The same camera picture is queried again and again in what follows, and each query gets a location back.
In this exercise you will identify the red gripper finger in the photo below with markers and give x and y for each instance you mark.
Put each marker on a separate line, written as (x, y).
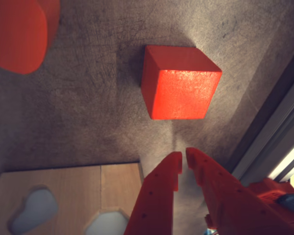
(156, 195)
(225, 195)

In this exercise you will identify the wooden shape sorter box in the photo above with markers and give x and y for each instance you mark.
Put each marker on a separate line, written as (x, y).
(71, 191)

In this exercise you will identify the red robot arm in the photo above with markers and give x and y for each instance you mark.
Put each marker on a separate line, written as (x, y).
(269, 188)

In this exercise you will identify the orange rounded triangle block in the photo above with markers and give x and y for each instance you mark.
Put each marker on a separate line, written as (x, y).
(17, 34)

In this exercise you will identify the blue table clamp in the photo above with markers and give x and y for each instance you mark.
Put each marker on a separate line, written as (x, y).
(290, 199)

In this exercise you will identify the aluminium profile rail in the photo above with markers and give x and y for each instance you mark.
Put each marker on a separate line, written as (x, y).
(272, 147)

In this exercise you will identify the red wooden cube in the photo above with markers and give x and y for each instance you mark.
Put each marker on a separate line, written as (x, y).
(181, 93)

